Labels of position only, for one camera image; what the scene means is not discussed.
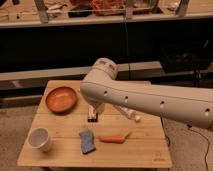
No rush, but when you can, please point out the white ceramic cup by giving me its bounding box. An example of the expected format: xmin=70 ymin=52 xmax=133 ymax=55
xmin=28 ymin=128 xmax=51 ymax=152

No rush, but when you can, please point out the metal shelf rack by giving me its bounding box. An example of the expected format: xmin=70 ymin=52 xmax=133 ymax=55
xmin=0 ymin=0 xmax=213 ymax=29

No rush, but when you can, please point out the orange object on shelf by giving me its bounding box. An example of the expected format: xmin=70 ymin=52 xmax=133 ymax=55
xmin=91 ymin=0 xmax=124 ymax=16

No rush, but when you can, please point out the black object on shelf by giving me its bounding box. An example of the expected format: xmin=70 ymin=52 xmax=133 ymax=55
xmin=68 ymin=4 xmax=92 ymax=18

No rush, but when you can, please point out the blue sponge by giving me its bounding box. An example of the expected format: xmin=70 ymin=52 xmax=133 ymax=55
xmin=79 ymin=129 xmax=96 ymax=154

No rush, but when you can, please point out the orange wooden bowl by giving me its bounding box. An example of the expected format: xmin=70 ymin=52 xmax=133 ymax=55
xmin=45 ymin=86 xmax=78 ymax=113

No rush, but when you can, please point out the orange carrot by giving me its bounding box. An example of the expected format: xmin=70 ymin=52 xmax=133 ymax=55
xmin=98 ymin=132 xmax=130 ymax=144

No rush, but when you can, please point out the wooden table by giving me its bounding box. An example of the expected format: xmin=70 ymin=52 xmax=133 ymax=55
xmin=16 ymin=79 xmax=173 ymax=169

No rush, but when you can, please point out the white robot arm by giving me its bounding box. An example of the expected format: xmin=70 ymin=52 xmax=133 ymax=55
xmin=80 ymin=58 xmax=213 ymax=132

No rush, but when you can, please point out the dark rectangular box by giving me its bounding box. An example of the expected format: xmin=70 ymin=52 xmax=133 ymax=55
xmin=88 ymin=106 xmax=98 ymax=122

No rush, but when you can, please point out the black cable on floor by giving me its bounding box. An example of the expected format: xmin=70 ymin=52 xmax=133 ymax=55
xmin=188 ymin=123 xmax=212 ymax=171

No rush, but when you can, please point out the white plastic bottle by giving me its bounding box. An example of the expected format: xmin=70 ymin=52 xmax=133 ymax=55
xmin=116 ymin=106 xmax=141 ymax=122

